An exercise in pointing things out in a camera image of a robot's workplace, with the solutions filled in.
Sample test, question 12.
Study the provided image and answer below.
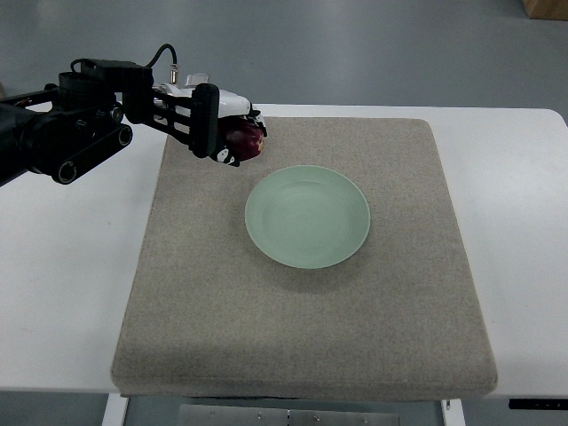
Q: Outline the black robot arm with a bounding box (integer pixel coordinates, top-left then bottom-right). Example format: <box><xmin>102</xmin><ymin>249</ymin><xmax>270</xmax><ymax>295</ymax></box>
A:
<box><xmin>1</xmin><ymin>59</ymin><xmax>220</xmax><ymax>185</ymax></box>

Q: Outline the white table leg right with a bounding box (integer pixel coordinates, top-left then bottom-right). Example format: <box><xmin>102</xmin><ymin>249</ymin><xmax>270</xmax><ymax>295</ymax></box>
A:
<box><xmin>440</xmin><ymin>399</ymin><xmax>466</xmax><ymax>426</ymax></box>

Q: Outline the beige fabric cushion mat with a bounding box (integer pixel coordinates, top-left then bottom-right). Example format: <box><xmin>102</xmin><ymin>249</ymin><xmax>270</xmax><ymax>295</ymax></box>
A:
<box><xmin>111</xmin><ymin>117</ymin><xmax>498</xmax><ymax>401</ymax></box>

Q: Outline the white table leg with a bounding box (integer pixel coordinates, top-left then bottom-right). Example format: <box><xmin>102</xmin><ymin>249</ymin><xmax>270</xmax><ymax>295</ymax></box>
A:
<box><xmin>101</xmin><ymin>393</ymin><xmax>130</xmax><ymax>426</ymax></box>
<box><xmin>440</xmin><ymin>399</ymin><xmax>466</xmax><ymax>426</ymax></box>

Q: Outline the upper clear floor tile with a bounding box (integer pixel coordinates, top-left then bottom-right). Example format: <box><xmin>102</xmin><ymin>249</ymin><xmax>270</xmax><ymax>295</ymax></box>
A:
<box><xmin>185</xmin><ymin>73</ymin><xmax>209</xmax><ymax>87</ymax></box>

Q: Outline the light green plate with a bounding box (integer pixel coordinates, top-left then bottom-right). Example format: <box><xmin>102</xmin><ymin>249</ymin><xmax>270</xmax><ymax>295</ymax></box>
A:
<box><xmin>244</xmin><ymin>165</ymin><xmax>371</xmax><ymax>270</ymax></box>

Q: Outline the red apple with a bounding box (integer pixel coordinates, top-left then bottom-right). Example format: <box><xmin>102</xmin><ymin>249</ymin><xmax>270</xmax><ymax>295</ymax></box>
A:
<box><xmin>218</xmin><ymin>117</ymin><xmax>265</xmax><ymax>162</ymax></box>

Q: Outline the white table leg left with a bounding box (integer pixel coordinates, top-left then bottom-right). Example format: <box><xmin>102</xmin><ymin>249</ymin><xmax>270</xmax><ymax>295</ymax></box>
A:
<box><xmin>101</xmin><ymin>393</ymin><xmax>130</xmax><ymax>426</ymax></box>

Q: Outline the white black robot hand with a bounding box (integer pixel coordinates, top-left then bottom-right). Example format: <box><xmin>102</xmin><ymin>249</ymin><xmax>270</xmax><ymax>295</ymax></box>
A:
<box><xmin>154</xmin><ymin>83</ymin><xmax>267</xmax><ymax>167</ymax></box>

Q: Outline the cardboard box corner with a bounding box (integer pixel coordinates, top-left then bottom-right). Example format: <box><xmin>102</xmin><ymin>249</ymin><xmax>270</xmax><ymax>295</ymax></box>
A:
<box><xmin>522</xmin><ymin>0</ymin><xmax>568</xmax><ymax>21</ymax></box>

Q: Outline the black table control panel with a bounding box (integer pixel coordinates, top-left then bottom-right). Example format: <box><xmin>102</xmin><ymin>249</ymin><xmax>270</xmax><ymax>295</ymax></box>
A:
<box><xmin>509</xmin><ymin>398</ymin><xmax>568</xmax><ymax>411</ymax></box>

